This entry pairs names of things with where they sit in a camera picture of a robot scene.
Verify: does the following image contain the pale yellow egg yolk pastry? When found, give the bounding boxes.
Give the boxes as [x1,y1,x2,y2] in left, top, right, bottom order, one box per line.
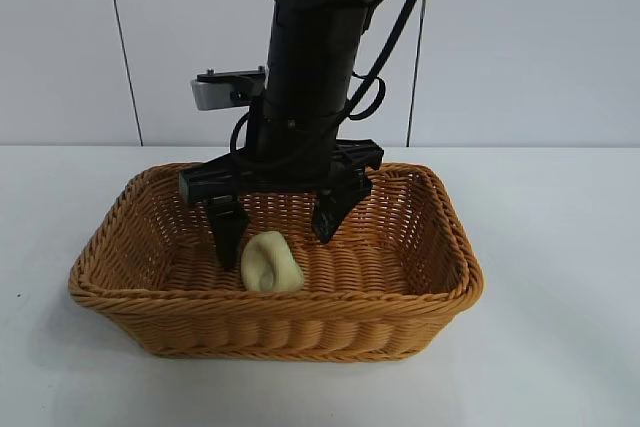
[240,230,307,294]

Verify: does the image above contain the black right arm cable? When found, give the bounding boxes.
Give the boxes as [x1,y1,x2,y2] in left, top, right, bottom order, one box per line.
[344,0,437,123]

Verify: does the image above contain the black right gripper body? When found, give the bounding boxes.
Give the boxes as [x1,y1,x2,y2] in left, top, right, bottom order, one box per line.
[178,100,386,204]

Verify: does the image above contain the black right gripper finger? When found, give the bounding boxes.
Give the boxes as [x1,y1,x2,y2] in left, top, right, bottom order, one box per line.
[311,170,373,244]
[206,193,249,271]

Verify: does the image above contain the brown woven wicker basket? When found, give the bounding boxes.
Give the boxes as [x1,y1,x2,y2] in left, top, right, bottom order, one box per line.
[67,161,485,363]

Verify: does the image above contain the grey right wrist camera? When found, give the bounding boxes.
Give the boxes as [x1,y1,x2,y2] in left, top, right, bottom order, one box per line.
[189,65,267,112]

